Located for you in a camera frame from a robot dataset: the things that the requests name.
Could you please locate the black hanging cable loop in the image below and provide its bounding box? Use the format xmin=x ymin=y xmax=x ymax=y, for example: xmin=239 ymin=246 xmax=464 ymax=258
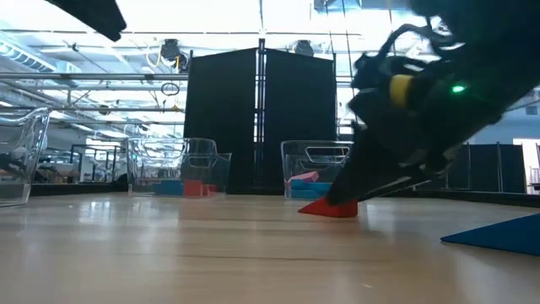
xmin=160 ymin=81 xmax=181 ymax=97

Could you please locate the blue wedge block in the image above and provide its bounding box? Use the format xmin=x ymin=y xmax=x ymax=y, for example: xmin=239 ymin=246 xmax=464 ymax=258
xmin=440 ymin=213 xmax=540 ymax=258

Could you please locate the black ceiling reel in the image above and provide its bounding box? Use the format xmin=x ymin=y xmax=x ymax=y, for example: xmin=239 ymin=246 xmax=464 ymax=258
xmin=159 ymin=38 xmax=190 ymax=73
xmin=294 ymin=40 xmax=316 ymax=57

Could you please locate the large clear plastic bin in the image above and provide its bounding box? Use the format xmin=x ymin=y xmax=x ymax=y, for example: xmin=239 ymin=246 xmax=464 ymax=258
xmin=0 ymin=106 xmax=52 ymax=209

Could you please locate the black folding partition screen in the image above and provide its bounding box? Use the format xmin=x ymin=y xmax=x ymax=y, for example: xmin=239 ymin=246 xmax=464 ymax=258
xmin=182 ymin=37 xmax=339 ymax=195

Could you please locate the blue cylinder block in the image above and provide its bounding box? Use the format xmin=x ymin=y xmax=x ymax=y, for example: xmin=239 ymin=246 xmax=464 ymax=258
xmin=153 ymin=180 xmax=185 ymax=198

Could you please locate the small yellow tag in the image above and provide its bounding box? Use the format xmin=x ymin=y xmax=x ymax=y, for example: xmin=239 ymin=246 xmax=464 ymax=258
xmin=389 ymin=73 xmax=415 ymax=109

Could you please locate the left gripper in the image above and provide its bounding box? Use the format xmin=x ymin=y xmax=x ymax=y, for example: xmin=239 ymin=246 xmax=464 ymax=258
xmin=44 ymin=0 xmax=128 ymax=43

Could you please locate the small clear plastic bin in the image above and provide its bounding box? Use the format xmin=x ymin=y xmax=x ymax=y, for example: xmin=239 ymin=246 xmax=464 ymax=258
xmin=125 ymin=137 xmax=233 ymax=199
xmin=280 ymin=139 xmax=354 ymax=202

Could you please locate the black partition fence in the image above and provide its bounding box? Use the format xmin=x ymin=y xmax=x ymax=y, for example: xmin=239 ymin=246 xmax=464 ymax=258
xmin=440 ymin=141 xmax=528 ymax=195

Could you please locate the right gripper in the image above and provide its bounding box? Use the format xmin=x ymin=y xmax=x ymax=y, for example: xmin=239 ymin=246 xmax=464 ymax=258
xmin=326 ymin=52 xmax=510 ymax=208

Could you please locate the red wedge block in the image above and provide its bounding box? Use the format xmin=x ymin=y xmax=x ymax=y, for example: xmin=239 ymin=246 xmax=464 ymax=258
xmin=297 ymin=196 xmax=359 ymax=220

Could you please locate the red cylinder block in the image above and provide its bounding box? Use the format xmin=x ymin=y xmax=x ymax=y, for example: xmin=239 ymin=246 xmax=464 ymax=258
xmin=182 ymin=179 xmax=205 ymax=198

